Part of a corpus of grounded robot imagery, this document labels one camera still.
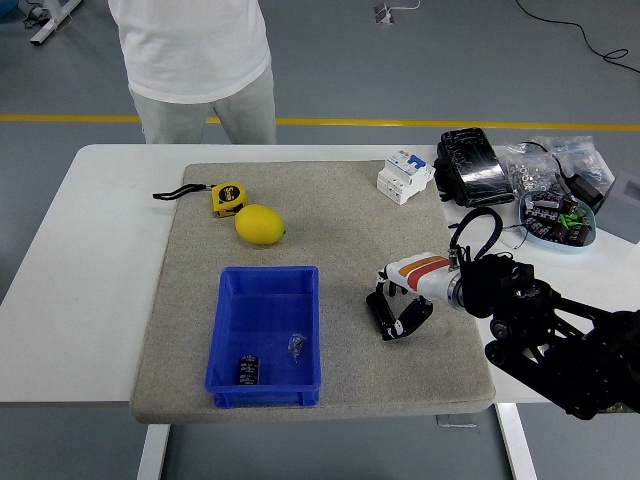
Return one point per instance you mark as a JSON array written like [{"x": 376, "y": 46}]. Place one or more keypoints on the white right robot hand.
[{"x": 425, "y": 277}]

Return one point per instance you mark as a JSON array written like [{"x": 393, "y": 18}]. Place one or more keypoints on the long dark cylindrical battery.
[{"x": 377, "y": 310}]

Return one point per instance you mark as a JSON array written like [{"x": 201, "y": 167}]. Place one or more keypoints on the short dark cylindrical battery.
[{"x": 248, "y": 371}]

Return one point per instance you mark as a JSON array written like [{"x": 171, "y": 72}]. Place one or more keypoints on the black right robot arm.
[{"x": 550, "y": 320}]

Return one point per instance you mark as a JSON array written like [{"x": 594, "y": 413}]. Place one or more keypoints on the dark brown cylindrical battery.
[
  {"x": 580, "y": 235},
  {"x": 537, "y": 227},
  {"x": 557, "y": 234}
]

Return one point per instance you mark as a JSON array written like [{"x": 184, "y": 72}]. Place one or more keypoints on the grey-labelled battery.
[{"x": 545, "y": 201}]

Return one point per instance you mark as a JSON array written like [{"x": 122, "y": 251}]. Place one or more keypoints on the blue plastic box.
[{"x": 265, "y": 325}]

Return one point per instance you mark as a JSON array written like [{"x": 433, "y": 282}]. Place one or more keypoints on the grey box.
[{"x": 620, "y": 210}]

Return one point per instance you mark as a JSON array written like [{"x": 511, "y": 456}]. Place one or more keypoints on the floor socket box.
[{"x": 383, "y": 15}]

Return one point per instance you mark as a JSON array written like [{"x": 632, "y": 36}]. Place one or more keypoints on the grey-brown mat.
[{"x": 350, "y": 225}]

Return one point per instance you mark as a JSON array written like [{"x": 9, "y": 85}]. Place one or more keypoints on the white circuit breaker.
[{"x": 400, "y": 180}]

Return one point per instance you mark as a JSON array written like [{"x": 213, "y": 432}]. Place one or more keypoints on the black glossy device case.
[{"x": 475, "y": 165}]

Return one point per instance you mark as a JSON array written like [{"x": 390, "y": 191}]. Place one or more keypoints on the clear bag of metal washers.
[{"x": 525, "y": 172}]

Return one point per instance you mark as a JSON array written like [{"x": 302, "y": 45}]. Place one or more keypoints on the small clear plastic scrap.
[{"x": 296, "y": 345}]

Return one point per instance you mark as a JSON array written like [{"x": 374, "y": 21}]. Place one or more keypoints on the light blue bowl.
[{"x": 575, "y": 246}]

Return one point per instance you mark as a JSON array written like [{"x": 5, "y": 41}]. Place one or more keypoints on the green small parts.
[{"x": 567, "y": 219}]

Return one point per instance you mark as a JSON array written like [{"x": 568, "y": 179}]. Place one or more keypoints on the yellow lemon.
[{"x": 260, "y": 225}]

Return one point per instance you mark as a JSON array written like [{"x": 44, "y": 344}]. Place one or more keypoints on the clear bag of small parts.
[{"x": 580, "y": 150}]

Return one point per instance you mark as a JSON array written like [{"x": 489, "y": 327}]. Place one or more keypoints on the yellow tape measure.
[{"x": 229, "y": 197}]

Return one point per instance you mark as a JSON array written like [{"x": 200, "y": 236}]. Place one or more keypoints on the person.
[{"x": 195, "y": 50}]

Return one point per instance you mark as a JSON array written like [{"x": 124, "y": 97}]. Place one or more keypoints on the white table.
[{"x": 100, "y": 250}]

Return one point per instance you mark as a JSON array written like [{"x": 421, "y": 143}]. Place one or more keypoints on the white floor stand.
[{"x": 47, "y": 27}]

